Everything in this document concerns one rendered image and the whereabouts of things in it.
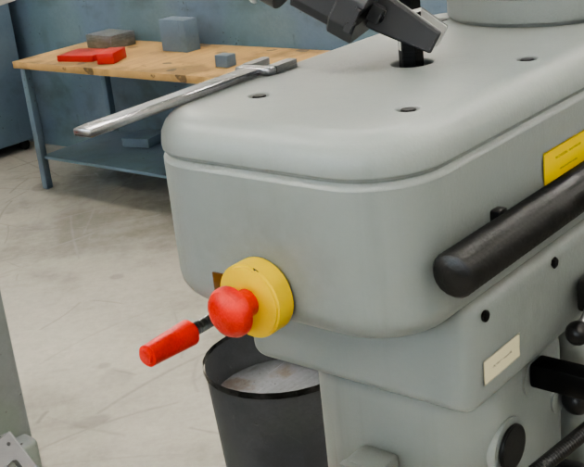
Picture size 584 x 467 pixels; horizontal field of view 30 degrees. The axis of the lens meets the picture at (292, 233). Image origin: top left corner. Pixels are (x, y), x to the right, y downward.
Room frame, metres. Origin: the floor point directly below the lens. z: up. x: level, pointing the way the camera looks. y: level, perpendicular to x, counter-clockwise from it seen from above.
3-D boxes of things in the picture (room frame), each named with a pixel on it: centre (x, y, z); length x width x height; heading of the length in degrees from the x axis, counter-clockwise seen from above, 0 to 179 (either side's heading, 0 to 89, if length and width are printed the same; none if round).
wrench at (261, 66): (0.88, 0.07, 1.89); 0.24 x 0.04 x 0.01; 141
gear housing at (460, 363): (0.95, -0.15, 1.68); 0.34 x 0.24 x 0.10; 139
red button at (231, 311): (0.73, 0.05, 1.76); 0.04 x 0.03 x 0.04; 49
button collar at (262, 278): (0.75, 0.03, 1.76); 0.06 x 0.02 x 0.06; 49
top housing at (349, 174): (0.93, -0.13, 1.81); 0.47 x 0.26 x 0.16; 139
